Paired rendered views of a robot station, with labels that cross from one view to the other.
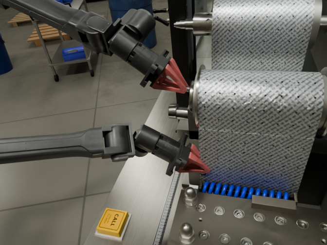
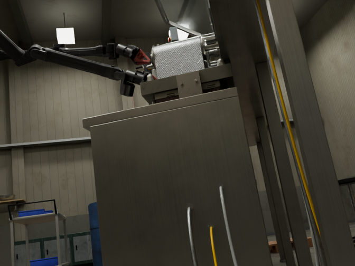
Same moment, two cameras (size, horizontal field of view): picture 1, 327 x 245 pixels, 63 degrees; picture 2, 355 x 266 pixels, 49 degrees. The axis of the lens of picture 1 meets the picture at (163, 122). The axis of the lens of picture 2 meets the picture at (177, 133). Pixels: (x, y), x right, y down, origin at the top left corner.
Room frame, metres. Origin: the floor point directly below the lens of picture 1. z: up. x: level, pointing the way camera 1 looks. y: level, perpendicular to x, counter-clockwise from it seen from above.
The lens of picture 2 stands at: (-1.29, 0.19, 0.36)
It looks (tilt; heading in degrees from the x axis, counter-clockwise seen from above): 15 degrees up; 350
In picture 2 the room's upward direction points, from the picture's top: 9 degrees counter-clockwise
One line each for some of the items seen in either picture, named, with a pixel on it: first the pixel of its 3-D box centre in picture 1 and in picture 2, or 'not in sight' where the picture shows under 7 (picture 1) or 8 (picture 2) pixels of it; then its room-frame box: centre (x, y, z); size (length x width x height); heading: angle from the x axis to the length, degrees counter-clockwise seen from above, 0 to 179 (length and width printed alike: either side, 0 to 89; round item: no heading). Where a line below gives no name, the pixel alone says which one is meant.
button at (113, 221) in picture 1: (113, 221); not in sight; (0.46, 0.18, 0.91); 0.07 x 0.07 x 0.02; 71
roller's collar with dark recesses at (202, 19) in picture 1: (205, 24); not in sight; (0.77, -0.15, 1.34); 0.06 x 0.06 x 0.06; 71
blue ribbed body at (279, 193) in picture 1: (245, 193); not in sight; (0.41, -0.18, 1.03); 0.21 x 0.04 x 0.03; 71
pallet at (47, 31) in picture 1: (69, 30); not in sight; (5.29, 1.55, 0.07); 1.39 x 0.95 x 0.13; 94
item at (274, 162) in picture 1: (249, 163); (180, 74); (0.43, -0.19, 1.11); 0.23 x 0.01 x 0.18; 71
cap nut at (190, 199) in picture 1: (190, 194); not in sight; (0.41, -0.04, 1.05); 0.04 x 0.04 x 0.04
